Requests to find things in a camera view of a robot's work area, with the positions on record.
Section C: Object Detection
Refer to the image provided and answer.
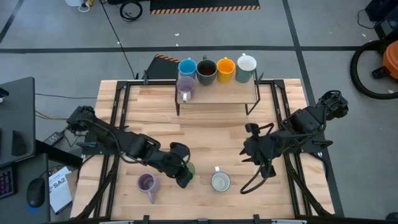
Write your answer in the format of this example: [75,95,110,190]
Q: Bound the black power adapter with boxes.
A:
[43,131,65,147]

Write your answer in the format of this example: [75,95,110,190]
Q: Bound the coiled black cable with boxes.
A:
[119,1,144,22]

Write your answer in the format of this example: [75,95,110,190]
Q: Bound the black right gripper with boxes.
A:
[238,132,280,179]

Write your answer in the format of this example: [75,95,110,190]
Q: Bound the black computer mouse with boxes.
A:
[25,177,46,208]

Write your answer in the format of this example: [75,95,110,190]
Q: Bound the black hazard-striped floor mat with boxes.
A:
[149,0,261,15]

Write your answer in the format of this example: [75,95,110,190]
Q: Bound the green white mug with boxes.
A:
[185,161,197,182]

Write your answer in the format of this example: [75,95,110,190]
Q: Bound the black aluminium table frame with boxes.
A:
[71,79,345,224]

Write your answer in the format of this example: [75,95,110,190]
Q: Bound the yellow floor cable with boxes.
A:
[35,110,71,123]

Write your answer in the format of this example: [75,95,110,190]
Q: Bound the wooden shelf black legs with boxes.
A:
[174,65,264,116]

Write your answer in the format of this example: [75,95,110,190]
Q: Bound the black hazard-striped ramp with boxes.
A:
[145,54,182,80]

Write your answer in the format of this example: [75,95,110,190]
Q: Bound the black desk support beam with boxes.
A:
[34,139,84,169]

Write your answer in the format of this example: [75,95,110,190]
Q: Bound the yellow mug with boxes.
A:
[216,57,236,84]

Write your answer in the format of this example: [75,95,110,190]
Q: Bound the black equipment case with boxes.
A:
[364,0,398,40]

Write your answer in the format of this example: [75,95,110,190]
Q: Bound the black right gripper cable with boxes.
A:
[239,164,272,195]

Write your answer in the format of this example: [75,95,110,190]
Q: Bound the teal speckled brown mug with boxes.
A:
[197,55,219,86]

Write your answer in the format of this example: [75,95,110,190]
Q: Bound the long black floor cable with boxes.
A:
[99,0,139,80]

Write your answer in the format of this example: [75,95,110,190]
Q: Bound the dark grey low desk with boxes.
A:
[0,153,51,224]

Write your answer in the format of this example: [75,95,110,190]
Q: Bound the light blue mug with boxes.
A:
[178,57,198,80]

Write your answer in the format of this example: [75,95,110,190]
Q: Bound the white mug with dark interior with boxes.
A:
[210,166,232,193]

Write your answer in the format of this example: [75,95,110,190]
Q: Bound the thin black floor cable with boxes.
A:
[34,92,98,100]

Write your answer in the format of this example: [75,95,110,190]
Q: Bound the black keyboard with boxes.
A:
[0,166,16,200]

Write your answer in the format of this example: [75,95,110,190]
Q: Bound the mauve ribbed mug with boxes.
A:
[136,173,161,205]

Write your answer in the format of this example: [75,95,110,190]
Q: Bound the orange vacuum cleaner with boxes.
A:
[381,39,398,81]

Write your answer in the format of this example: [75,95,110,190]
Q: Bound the white purple striped mug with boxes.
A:
[176,76,197,103]

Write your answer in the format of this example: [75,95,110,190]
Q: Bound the black desk gadget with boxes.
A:
[11,129,28,157]

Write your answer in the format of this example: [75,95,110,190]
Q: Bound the white SA2 booklet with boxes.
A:
[48,166,73,216]

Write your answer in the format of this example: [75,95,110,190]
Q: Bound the blue white leaf-pattern mug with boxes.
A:
[234,53,258,84]

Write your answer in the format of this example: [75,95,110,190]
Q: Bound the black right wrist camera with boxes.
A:
[244,123,261,137]

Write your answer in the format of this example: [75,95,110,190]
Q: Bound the black looped floor cable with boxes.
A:
[356,8,379,30]

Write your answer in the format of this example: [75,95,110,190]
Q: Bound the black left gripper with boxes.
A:
[155,142,194,189]

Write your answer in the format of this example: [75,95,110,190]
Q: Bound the black vacuum hose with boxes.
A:
[349,39,398,101]

